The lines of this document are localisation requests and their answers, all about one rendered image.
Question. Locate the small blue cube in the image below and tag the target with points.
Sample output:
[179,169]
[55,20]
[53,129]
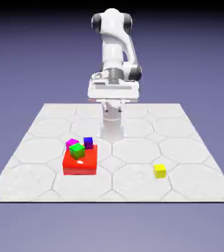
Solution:
[88,143]

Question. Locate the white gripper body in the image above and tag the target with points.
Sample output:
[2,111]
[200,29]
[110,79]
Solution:
[113,92]

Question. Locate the small green cube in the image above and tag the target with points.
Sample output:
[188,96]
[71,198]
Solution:
[77,151]

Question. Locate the small yellow cube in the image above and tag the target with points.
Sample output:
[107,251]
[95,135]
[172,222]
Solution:
[160,171]

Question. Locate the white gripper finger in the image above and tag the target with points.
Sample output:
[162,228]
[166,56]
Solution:
[120,107]
[106,107]

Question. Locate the large red box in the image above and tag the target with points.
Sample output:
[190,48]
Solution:
[84,163]

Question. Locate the small magenta cube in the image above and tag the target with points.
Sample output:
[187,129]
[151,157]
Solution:
[71,141]

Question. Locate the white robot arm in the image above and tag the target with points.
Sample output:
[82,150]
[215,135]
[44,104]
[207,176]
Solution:
[114,39]

